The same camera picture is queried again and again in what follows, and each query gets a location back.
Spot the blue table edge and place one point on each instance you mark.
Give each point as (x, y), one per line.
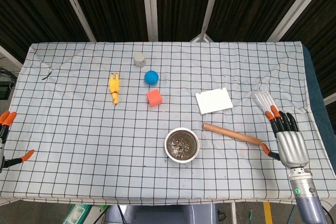
(319, 98)

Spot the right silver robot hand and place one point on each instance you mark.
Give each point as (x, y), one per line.
(291, 145)

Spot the stainless steel bowl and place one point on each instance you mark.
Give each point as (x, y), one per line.
(168, 153)

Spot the clear plastic tube bundle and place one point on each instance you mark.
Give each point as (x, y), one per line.
(261, 99)

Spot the blue ball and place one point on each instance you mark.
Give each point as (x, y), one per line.
(151, 77)

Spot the checkered white tablecloth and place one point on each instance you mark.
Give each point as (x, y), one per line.
(78, 142)

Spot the yellow rubber chicken toy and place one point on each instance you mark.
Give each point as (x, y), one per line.
(114, 86)

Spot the orange cube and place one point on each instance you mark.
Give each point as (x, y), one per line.
(154, 98)

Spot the white frame post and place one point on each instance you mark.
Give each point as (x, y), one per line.
(210, 9)
(296, 6)
(74, 6)
(150, 6)

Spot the white flat board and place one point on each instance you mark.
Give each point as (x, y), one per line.
(214, 100)

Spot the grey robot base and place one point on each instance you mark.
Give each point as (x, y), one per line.
(162, 214)

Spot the black electronics box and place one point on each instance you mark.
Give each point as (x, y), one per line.
(5, 87)

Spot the green and white box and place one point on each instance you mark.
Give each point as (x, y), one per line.
(77, 214)

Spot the grey cylindrical jar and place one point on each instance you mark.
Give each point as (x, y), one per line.
(139, 59)

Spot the small dark twig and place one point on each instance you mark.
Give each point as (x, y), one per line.
(47, 75)

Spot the crushed spices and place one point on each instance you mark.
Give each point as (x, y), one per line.
(181, 146)

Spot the wooden pestle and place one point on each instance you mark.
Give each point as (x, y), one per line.
(231, 133)

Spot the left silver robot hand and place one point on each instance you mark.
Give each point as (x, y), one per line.
(6, 119)

